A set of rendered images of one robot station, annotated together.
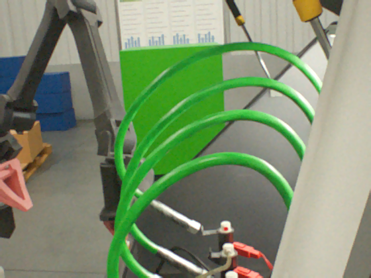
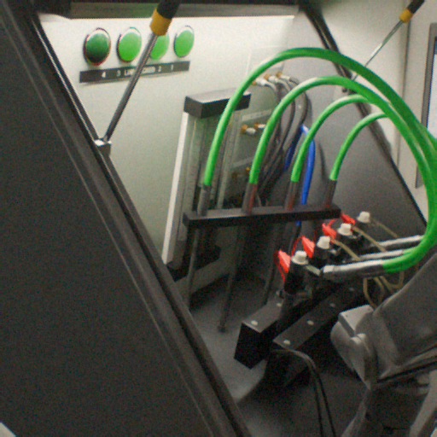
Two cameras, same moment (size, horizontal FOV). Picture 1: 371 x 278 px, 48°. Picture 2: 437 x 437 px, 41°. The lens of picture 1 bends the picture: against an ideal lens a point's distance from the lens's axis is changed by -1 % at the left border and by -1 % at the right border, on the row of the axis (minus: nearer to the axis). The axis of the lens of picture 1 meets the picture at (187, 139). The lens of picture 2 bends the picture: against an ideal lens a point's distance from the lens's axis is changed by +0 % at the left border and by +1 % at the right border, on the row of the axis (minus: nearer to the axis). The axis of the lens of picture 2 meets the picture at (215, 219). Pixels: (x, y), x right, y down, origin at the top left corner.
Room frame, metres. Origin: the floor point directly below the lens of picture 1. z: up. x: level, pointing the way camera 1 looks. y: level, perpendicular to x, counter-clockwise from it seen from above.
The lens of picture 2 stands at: (1.45, 0.23, 1.55)
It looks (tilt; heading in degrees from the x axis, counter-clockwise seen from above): 27 degrees down; 210
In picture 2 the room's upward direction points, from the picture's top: 11 degrees clockwise
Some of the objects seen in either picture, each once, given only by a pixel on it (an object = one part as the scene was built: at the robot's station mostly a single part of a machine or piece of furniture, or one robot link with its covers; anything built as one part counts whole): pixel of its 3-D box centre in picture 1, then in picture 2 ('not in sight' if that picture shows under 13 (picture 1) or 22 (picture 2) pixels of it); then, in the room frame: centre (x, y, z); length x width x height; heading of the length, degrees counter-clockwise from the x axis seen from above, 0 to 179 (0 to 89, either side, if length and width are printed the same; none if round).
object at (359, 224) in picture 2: not in sight; (353, 268); (0.44, -0.03, 1.00); 0.05 x 0.03 x 0.21; 87
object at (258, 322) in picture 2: not in sight; (306, 329); (0.56, -0.05, 0.91); 0.34 x 0.10 x 0.15; 177
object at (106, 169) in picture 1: (115, 173); (393, 387); (0.91, 0.17, 1.15); 0.07 x 0.06 x 0.07; 52
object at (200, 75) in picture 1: (176, 108); not in sight; (4.40, 0.10, 0.65); 0.95 x 0.86 x 1.30; 89
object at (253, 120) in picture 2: not in sight; (259, 125); (0.42, -0.31, 1.20); 0.13 x 0.03 x 0.31; 177
